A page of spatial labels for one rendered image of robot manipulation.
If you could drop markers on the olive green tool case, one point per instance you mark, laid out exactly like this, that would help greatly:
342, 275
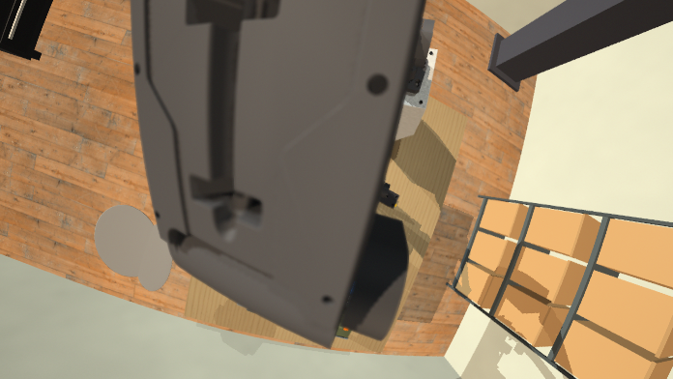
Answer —
343, 332

